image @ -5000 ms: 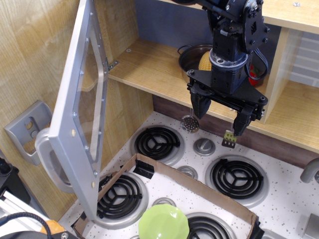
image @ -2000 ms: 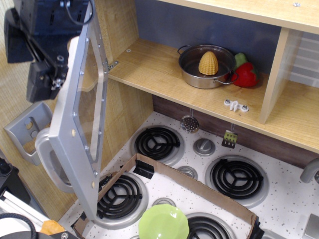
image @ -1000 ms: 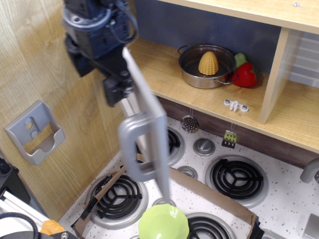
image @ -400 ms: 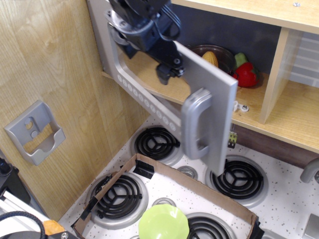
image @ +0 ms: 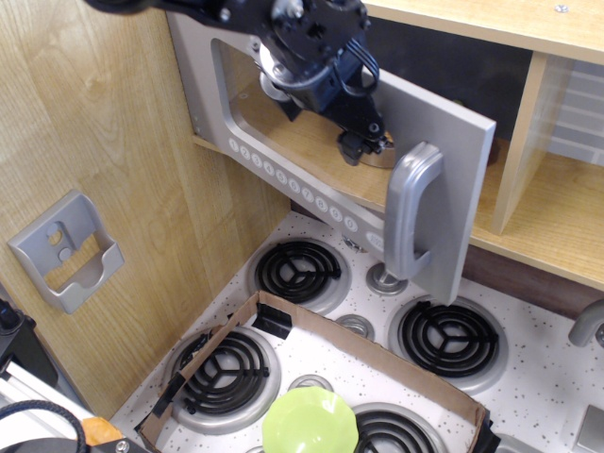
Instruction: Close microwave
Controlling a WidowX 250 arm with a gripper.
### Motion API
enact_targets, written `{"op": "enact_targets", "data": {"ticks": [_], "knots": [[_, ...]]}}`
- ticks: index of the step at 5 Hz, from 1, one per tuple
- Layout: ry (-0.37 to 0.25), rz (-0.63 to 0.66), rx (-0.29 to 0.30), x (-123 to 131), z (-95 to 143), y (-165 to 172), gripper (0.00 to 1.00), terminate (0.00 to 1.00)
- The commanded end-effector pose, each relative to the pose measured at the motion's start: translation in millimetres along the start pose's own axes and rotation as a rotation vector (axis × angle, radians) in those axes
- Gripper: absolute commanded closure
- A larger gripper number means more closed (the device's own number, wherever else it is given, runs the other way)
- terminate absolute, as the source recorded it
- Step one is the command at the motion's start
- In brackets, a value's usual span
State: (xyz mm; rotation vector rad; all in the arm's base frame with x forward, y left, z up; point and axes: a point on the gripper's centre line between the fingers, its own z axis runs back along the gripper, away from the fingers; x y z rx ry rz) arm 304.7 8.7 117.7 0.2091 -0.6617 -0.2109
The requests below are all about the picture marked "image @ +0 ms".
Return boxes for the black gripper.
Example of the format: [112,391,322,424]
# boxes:
[260,64,388,166]

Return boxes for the silver microwave door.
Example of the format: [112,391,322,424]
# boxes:
[168,13,495,304]

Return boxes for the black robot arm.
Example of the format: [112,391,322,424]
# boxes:
[90,1,392,165]

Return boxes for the steel cooking pot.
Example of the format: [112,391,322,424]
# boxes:
[361,134,395,170]

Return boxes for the hanging slotted skimmer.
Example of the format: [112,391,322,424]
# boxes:
[342,235,368,253]

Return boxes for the back left stove burner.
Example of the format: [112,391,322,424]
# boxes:
[245,238,352,315]

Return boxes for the stove burner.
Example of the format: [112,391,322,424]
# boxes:
[353,402,448,453]
[245,238,352,315]
[386,295,509,395]
[172,327,281,435]

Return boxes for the upper grey stove knob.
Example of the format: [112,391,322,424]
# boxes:
[365,262,409,296]

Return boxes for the grey stove knob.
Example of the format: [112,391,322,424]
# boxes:
[365,262,409,296]
[336,314,375,341]
[288,374,333,392]

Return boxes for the middle grey stove knob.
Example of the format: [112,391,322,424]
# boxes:
[336,314,375,341]

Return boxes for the wooden shelf cabinet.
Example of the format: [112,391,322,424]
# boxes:
[368,1,603,289]

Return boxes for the brown cardboard barrier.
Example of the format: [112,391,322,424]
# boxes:
[135,292,500,452]

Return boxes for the back right stove burner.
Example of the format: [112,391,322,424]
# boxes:
[386,295,509,395]

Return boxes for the lower grey stove knob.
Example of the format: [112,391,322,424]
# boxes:
[288,374,333,392]

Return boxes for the front left stove burner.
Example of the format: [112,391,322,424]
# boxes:
[172,327,281,435]

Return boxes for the green plastic plate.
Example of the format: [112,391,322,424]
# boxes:
[261,387,359,453]

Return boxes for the front right stove burner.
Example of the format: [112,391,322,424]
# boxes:
[353,402,448,453]

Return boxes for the grey sink faucet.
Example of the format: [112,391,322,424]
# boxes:
[568,299,604,347]

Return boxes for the orange sponge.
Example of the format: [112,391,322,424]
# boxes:
[81,416,124,446]

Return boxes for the black device at left edge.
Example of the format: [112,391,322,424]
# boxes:
[1,299,59,387]

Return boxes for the grey door handle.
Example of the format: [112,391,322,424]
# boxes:
[383,142,444,280]

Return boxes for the grey wall holder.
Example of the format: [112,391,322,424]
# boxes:
[8,190,125,314]

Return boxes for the black braided cable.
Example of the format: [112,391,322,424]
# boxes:
[0,399,89,453]

